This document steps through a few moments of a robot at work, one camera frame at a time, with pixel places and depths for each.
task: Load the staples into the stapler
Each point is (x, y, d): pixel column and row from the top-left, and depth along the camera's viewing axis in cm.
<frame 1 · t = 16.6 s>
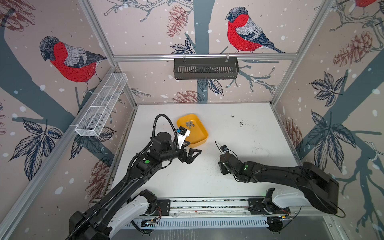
left hand: (194, 148, 69), fingers open
right hand: (220, 164, 87), fingers open
yellow plastic tray: (198, 133, 107), on the table
staple strips pile: (189, 123, 110), on the table

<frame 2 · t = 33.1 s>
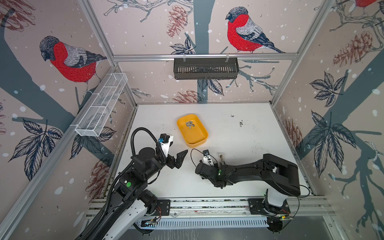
left hand: (179, 147, 66), fingers open
right hand: (202, 169, 87), fingers open
the named things where they were.

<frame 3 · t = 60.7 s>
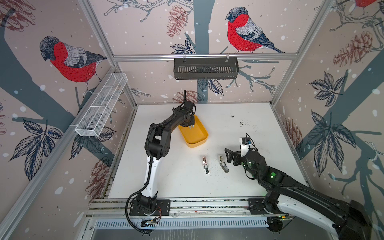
left hand: (190, 121, 104), fingers closed
right hand: (230, 149, 79), fingers open
white pink stapler body: (206, 168, 87), point 2 cm above the table
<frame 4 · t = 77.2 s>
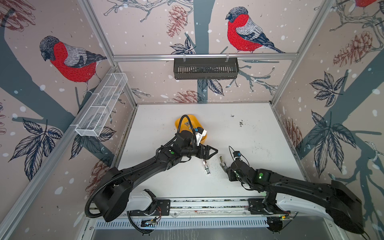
left hand: (212, 151, 74), fingers open
right hand: (225, 173, 82), fingers open
